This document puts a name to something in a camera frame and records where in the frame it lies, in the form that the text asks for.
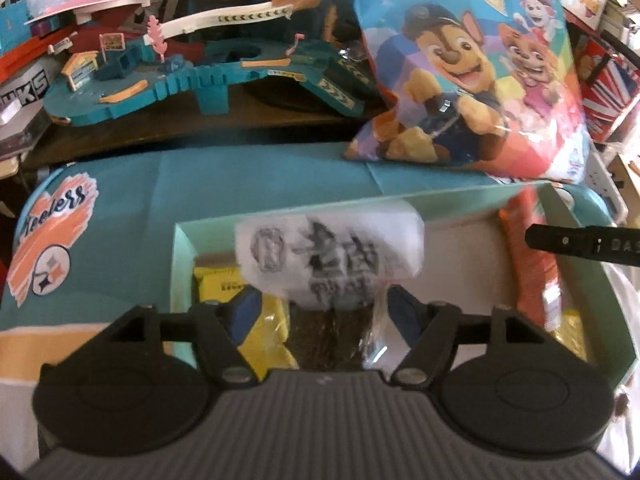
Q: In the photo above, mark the pale yellow snack packet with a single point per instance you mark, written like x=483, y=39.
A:
x=570, y=335

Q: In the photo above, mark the white printed snack packet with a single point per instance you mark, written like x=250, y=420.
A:
x=330, y=255

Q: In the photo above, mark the white toy ramp track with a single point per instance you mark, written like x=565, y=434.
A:
x=210, y=17

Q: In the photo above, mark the teal toy race track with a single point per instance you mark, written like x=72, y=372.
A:
x=150, y=85

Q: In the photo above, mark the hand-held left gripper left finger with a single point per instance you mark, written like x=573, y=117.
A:
x=246, y=311

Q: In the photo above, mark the orange toy track strip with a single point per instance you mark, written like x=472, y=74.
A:
x=30, y=55

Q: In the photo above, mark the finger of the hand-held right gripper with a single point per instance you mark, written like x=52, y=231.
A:
x=575, y=245

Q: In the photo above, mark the mint green cardboard box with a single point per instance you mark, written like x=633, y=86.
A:
x=587, y=300

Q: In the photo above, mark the Paw Patrol cartoon bag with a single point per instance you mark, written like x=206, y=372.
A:
x=450, y=60

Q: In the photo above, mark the flag printed red box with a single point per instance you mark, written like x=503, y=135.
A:
x=607, y=95

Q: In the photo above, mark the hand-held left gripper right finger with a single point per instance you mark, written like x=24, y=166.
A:
x=404, y=311

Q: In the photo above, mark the orange snack packet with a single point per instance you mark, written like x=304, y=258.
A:
x=535, y=280

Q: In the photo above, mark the black box with white letters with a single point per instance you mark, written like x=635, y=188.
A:
x=22, y=87

